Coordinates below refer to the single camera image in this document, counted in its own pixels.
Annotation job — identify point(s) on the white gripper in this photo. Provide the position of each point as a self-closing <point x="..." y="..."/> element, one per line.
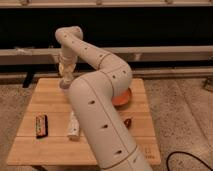
<point x="67" y="61"/>

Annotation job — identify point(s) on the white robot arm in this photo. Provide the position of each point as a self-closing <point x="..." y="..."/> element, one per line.
<point x="91" y="97"/>

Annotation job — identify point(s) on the white plastic bottle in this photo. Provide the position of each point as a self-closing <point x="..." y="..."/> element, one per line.
<point x="73" y="128"/>

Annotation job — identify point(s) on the dark candy bar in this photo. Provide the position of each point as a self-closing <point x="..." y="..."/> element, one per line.
<point x="41" y="126"/>

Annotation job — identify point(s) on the orange bowl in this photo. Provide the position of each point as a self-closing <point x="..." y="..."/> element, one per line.
<point x="123" y="98"/>

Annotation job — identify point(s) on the wooden table board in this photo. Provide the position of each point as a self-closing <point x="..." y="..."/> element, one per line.
<point x="56" y="148"/>

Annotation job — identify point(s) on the small brown object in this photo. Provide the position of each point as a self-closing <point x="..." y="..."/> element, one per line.
<point x="127" y="122"/>

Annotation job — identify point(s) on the grey horizontal rail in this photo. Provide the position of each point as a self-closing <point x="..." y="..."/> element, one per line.
<point x="27" y="56"/>

